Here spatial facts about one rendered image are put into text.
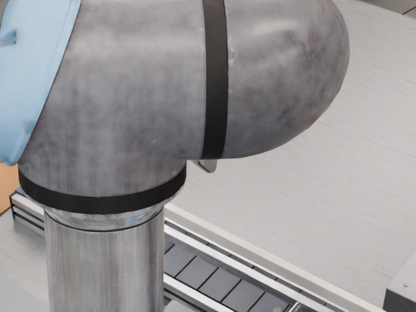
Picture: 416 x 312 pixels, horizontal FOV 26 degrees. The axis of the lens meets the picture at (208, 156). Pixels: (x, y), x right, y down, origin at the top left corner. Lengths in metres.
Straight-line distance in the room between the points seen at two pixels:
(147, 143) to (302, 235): 0.83
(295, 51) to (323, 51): 0.03
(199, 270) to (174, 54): 0.74
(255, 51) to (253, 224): 0.86
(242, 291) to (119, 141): 0.69
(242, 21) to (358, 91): 1.13
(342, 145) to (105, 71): 1.04
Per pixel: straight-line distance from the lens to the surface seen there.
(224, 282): 1.24
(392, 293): 1.26
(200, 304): 1.22
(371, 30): 1.86
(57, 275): 0.64
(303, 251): 1.36
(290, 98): 0.56
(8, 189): 1.48
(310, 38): 0.58
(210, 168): 1.12
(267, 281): 1.13
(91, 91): 0.54
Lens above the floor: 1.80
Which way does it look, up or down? 40 degrees down
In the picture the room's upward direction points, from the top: straight up
